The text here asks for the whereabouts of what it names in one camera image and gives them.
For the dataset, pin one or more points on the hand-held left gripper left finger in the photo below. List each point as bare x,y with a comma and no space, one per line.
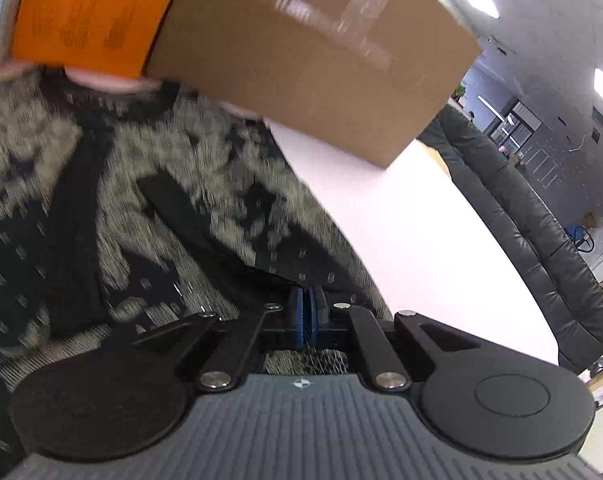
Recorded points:
297,317

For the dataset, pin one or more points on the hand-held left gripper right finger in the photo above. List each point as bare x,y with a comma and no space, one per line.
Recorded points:
315,317

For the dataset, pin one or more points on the black beige lace patterned garment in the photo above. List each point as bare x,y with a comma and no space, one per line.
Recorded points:
181,200

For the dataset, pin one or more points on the white mattress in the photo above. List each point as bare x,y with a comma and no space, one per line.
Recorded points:
431,240

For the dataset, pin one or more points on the black leather sofa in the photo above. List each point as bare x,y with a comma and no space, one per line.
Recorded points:
531,220

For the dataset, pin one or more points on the brown cardboard box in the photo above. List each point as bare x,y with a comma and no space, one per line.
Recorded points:
306,60

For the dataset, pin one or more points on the green potted plant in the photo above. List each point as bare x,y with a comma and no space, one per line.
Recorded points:
460,92

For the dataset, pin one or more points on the orange cardboard box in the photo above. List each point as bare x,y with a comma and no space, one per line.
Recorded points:
96,10

